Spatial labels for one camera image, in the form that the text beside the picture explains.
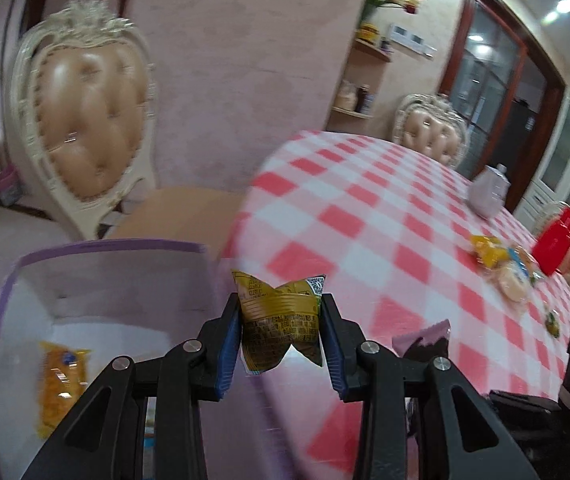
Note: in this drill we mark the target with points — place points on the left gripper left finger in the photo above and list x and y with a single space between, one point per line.
102 436

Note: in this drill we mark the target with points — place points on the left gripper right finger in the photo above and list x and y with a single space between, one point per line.
458 434

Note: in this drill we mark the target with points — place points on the yellow brown snack packet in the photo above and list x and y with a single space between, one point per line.
276 319

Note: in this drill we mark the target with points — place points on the orange snack packet in bin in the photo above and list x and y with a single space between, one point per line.
63 380

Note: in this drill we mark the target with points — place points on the pink snack packet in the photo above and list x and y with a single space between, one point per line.
424 345

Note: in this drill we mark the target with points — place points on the clear purple-rimmed storage bin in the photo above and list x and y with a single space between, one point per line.
136 298

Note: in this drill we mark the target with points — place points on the green white snack packet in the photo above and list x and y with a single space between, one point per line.
552 323

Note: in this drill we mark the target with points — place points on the orange bread snack packet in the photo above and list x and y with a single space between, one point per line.
513 282

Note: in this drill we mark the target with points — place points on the red white checkered tablecloth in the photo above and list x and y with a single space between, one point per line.
389 229

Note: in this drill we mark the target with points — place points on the blue silver snack packet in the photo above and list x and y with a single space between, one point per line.
525 263

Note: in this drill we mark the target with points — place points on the red thermos jug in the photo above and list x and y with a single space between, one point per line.
553 244

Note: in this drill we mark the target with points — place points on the white floral teapot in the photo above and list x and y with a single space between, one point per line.
487 192

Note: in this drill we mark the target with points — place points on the beige tufted chair middle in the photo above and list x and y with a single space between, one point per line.
428 124

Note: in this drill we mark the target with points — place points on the wooden corner shelf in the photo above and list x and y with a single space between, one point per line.
352 110

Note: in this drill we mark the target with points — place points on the beige tufted chair near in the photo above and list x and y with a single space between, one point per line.
80 106

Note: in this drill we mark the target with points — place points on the yellow jar on shelf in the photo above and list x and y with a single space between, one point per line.
369 33

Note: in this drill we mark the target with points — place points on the wall thermostat panel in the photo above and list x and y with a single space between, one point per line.
410 41

